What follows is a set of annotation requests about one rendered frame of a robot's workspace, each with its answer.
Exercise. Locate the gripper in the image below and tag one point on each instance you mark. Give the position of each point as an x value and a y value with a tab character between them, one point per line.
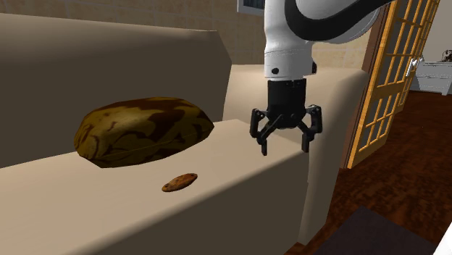
286	95

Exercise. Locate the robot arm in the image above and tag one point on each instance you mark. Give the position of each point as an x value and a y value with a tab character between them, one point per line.
282	39

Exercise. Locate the wooden glazed door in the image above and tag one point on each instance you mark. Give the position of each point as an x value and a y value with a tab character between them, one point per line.
379	92

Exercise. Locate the chocolate chip cookie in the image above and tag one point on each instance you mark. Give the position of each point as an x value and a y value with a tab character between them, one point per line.
179	182

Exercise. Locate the grey framed window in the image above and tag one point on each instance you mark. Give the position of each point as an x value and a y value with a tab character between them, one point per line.
251	5

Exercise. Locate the dark rug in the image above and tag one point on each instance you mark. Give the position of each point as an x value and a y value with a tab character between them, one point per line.
370	235

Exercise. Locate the brown patterned cushion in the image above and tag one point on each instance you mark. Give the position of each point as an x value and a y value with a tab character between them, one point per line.
141	130

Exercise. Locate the white cabinet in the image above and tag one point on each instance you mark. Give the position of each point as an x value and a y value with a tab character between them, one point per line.
432	76

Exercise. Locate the beige sofa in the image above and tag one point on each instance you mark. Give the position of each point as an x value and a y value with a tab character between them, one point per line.
106	215

